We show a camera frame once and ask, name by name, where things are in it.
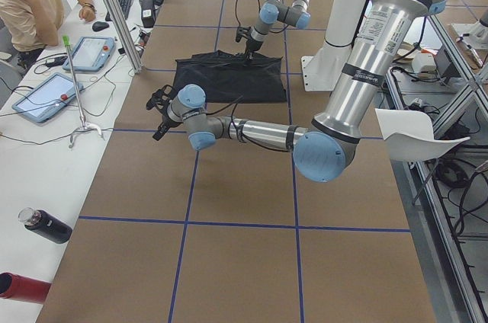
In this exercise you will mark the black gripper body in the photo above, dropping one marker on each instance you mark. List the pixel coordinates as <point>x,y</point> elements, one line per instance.
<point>252,45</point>
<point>166,119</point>

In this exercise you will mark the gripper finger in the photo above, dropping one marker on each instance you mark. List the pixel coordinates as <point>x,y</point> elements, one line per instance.
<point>249,56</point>
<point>162,129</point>

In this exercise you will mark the black graphic t-shirt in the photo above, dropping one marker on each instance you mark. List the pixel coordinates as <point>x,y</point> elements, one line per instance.
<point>225,77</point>

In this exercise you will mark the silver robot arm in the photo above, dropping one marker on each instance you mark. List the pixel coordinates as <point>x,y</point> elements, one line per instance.
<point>294,14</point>
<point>361,40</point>

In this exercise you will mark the metal stand with green tip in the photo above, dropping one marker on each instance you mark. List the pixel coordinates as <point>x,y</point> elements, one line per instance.
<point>85,125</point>

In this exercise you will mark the far teach pendant tablet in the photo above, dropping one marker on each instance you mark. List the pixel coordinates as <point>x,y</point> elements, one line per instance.
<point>90,54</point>

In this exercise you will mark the teach pendant tablet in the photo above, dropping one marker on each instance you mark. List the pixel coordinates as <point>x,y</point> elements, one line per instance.
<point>47,99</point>
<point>90,54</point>

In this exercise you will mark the black label box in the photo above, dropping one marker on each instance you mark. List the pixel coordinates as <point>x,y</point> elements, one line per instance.
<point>148,13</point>

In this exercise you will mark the black computer mouse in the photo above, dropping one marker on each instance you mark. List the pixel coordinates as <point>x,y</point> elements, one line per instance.
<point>99,26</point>

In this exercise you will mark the near teach pendant tablet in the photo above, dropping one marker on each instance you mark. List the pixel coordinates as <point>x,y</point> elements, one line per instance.
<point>47,99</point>

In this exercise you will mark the seated person in beige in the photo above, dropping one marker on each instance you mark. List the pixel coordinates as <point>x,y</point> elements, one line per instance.
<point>34,24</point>

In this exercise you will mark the black water bottle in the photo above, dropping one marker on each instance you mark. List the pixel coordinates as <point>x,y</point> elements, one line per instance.
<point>45,225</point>

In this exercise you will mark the white plastic chair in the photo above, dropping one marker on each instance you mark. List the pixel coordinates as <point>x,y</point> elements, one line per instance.
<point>409,136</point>

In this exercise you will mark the red water bottle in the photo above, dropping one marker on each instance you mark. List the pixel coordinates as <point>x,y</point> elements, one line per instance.
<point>24,289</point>

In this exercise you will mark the aluminium frame post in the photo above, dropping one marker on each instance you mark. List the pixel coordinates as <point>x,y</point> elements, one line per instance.
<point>124,35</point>

